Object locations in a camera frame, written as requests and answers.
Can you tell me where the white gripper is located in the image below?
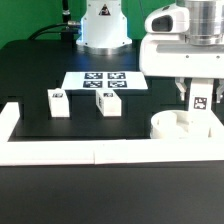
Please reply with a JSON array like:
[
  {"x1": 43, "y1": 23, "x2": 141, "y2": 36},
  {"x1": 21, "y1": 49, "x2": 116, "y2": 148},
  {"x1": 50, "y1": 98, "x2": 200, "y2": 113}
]
[{"x1": 139, "y1": 4, "x2": 224, "y2": 103}]

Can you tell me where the white round stool seat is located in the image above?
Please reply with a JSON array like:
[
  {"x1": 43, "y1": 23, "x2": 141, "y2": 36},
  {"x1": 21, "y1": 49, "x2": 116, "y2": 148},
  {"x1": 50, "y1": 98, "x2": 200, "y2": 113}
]
[{"x1": 150, "y1": 110, "x2": 210, "y2": 139}]

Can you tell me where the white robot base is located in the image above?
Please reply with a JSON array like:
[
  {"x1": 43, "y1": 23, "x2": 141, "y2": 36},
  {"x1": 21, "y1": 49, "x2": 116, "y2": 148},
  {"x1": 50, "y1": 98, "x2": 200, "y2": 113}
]
[{"x1": 76, "y1": 0, "x2": 132, "y2": 55}]

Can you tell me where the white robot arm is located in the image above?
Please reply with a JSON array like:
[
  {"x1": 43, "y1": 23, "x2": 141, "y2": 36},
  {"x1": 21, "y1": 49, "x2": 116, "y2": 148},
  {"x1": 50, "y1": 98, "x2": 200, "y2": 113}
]
[{"x1": 139, "y1": 0, "x2": 224, "y2": 100}]

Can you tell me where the white sheet with tags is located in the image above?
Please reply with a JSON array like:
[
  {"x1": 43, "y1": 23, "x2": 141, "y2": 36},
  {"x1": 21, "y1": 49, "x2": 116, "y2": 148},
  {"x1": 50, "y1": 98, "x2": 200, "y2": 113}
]
[{"x1": 62, "y1": 71, "x2": 148, "y2": 90}]

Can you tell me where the white U-shaped boundary fence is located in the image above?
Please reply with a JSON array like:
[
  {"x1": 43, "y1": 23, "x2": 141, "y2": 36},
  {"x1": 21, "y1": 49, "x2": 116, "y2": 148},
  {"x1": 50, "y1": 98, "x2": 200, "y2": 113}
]
[{"x1": 0, "y1": 102, "x2": 224, "y2": 166}]

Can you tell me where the black cable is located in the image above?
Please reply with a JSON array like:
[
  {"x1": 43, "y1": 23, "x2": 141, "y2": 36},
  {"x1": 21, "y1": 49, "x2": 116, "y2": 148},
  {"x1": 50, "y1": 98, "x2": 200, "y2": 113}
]
[{"x1": 27, "y1": 20, "x2": 82, "y2": 41}]

